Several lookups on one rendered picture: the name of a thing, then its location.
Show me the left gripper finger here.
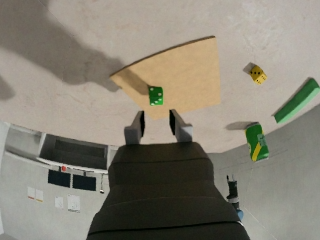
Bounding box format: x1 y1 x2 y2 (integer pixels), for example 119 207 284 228
124 110 146 145

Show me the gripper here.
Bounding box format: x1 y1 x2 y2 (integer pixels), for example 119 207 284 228
168 108 239 201

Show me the green die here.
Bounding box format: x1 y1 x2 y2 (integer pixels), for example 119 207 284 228
147 85 165 107

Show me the tan mat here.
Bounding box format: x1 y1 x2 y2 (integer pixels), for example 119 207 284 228
109 35 222 121

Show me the yellow die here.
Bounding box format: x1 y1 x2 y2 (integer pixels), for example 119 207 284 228
248 64 268 86

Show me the green drink can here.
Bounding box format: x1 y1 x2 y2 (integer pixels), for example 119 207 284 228
244 122 271 163

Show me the white notice with grey header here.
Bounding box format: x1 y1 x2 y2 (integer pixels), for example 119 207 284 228
67 194 82 214

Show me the white desk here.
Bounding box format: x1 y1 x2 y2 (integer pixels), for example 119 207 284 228
0 120 119 175

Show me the white notice sheet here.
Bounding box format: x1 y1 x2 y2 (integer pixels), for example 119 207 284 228
54 196 65 210

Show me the beige table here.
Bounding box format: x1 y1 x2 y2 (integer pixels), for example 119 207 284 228
0 0 320 155

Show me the green block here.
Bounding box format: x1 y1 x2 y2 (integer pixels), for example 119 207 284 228
272 77 320 125

